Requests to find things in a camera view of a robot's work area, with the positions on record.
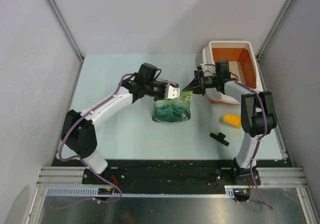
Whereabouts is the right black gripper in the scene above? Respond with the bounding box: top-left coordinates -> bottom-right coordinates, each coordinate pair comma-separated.
184,69 -> 220,96

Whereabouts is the green litter bag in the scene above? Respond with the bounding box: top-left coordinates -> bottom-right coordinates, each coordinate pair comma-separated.
152,91 -> 193,123

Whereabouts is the orange plastic scoop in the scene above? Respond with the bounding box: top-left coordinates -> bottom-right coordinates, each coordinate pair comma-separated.
222,114 -> 242,128

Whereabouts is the black bag clip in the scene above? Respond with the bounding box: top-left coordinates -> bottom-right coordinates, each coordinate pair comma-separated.
209,132 -> 230,147

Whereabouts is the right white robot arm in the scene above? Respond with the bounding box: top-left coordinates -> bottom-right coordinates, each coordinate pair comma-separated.
183,60 -> 278,185

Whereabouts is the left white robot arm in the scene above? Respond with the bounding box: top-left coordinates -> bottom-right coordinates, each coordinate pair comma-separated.
58,63 -> 177,184

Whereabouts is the white orange litter box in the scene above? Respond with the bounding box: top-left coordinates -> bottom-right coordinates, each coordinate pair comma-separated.
201,41 -> 263,91

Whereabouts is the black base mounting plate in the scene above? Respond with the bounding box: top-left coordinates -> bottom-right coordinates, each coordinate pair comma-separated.
51,159 -> 295,187

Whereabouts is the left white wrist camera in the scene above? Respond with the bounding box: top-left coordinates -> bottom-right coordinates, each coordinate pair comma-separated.
164,83 -> 181,100

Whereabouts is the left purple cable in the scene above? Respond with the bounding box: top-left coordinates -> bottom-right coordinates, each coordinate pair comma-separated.
46,74 -> 176,210

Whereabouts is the purple cable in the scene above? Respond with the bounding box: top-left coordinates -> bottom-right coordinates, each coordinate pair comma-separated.
46,74 -> 176,210
202,63 -> 274,211

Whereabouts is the left aluminium frame post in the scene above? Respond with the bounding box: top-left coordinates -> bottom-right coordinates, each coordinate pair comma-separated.
36,0 -> 85,61

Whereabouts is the aluminium frame post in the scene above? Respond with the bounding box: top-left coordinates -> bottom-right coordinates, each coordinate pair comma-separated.
36,0 -> 85,61
256,0 -> 303,57

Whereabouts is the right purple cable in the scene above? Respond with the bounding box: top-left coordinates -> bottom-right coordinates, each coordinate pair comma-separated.
202,63 -> 274,211

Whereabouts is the aluminium extrusion rail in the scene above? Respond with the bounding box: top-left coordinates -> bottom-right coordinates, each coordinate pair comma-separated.
36,166 -> 309,188

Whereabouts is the right aluminium frame post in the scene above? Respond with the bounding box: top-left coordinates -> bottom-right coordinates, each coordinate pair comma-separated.
256,0 -> 303,57

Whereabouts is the grey slotted cable duct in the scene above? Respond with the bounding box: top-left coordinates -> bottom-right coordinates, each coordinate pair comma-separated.
46,186 -> 250,198

